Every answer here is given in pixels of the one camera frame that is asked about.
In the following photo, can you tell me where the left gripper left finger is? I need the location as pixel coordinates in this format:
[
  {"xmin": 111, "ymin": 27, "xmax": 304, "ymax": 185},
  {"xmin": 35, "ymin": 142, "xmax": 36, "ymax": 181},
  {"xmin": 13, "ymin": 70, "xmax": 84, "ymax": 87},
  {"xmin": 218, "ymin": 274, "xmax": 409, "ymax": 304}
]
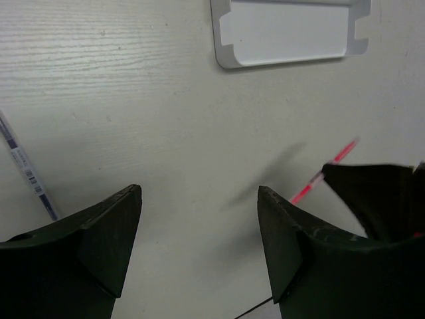
[{"xmin": 1, "ymin": 185, "xmax": 142, "ymax": 318}]

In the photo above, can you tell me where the pink pen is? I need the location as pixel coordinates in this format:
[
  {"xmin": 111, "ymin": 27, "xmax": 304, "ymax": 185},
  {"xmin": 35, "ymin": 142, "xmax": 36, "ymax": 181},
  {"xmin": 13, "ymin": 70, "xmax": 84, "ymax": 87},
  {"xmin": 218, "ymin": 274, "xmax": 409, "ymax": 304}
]
[{"xmin": 289, "ymin": 137, "xmax": 359, "ymax": 205}]

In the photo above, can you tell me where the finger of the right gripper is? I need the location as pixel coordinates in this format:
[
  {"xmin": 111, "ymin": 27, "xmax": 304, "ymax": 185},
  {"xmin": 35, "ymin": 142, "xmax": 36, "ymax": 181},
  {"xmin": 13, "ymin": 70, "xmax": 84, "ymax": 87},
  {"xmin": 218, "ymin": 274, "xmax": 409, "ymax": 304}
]
[{"xmin": 322, "ymin": 161, "xmax": 424, "ymax": 242}]

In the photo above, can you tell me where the white tiered organizer tray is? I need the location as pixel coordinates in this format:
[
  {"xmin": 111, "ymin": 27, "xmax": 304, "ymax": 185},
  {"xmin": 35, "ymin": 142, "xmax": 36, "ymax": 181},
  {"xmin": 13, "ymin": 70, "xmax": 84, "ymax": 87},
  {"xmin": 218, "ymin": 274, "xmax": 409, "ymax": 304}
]
[{"xmin": 210, "ymin": 1, "xmax": 372, "ymax": 69}]

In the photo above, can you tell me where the grey thin pen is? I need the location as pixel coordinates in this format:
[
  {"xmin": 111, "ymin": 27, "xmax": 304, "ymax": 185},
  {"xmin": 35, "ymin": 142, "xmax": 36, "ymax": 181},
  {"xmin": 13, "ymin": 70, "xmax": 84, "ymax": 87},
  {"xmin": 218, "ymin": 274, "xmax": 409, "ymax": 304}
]
[{"xmin": 1, "ymin": 112, "xmax": 60, "ymax": 221}]

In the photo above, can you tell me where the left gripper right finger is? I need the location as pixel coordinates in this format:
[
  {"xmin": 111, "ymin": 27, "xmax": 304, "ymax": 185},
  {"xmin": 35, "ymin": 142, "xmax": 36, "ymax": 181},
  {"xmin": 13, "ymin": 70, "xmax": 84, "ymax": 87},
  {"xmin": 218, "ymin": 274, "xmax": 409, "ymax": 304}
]
[{"xmin": 257, "ymin": 186, "xmax": 424, "ymax": 318}]

